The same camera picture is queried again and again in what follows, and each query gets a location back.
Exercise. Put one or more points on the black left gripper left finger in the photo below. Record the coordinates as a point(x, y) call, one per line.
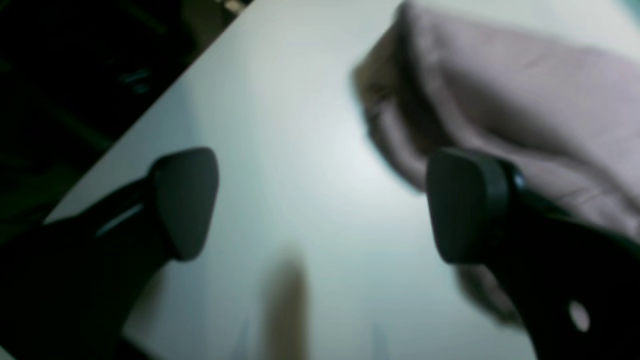
point(68, 287)

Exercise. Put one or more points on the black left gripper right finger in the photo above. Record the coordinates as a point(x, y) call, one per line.
point(575, 285)

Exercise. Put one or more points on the mauve t-shirt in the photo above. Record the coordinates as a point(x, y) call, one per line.
point(566, 115)

